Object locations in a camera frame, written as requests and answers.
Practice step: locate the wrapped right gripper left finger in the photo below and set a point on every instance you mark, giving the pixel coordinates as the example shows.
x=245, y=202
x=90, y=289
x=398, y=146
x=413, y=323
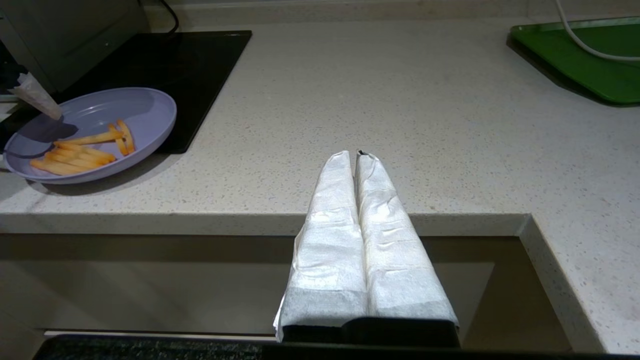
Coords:
x=325, y=260

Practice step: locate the wrapped right gripper right finger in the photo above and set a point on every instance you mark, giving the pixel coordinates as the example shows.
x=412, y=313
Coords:
x=400, y=270

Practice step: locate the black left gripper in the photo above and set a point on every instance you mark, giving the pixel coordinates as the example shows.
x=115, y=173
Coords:
x=10, y=77

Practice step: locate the purple plastic plate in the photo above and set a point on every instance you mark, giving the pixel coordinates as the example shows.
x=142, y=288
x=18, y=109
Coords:
x=140, y=110

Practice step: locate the silver Panasonic microwave body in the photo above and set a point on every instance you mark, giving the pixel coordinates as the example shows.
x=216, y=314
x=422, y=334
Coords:
x=75, y=35

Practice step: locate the black induction cooktop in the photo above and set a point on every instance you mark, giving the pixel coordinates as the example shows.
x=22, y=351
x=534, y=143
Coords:
x=190, y=65

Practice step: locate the grey base cabinet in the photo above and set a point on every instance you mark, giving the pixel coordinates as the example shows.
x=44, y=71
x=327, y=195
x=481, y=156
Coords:
x=150, y=280

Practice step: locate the green plastic tray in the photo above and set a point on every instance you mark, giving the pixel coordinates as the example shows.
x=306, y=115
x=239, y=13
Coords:
x=590, y=65

